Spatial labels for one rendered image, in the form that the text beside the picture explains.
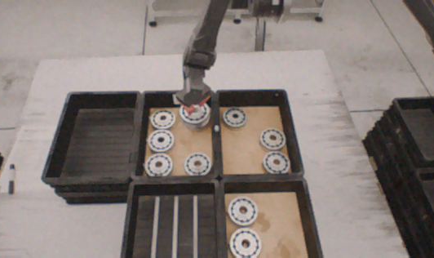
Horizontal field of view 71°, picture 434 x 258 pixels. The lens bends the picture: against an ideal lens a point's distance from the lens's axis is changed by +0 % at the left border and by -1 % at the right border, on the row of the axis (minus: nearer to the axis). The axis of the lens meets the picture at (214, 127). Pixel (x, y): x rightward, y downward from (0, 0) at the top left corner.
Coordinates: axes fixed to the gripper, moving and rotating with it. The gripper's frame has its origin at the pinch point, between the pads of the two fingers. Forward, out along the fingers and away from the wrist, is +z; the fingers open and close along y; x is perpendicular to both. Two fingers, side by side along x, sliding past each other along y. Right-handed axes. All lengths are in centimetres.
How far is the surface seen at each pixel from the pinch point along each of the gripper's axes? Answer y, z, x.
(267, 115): 31.6, 22.6, -11.3
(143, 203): -30.5, 22.9, -4.3
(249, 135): 18.3, 22.7, -12.4
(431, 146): 103, 57, -76
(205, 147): 1.6, 22.6, -3.8
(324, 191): 27, 36, -48
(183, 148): -5.1, 22.6, 2.4
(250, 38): 151, 105, 86
